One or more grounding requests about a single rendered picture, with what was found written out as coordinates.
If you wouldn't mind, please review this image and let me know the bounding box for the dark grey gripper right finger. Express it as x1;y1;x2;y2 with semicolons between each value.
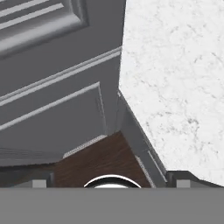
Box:
166;170;224;189

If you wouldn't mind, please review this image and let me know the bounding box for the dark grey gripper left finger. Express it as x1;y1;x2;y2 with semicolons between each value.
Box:
8;170;57;189

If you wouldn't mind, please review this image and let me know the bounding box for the grey cupboard front under worktop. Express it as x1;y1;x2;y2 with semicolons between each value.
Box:
115;89;169;189

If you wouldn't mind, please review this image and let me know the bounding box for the grey panelled cupboard door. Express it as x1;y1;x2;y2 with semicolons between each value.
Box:
0;0;127;100
0;52;123;168

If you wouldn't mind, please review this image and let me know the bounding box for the white and black round thing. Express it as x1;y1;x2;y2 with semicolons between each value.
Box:
83;174;143;189

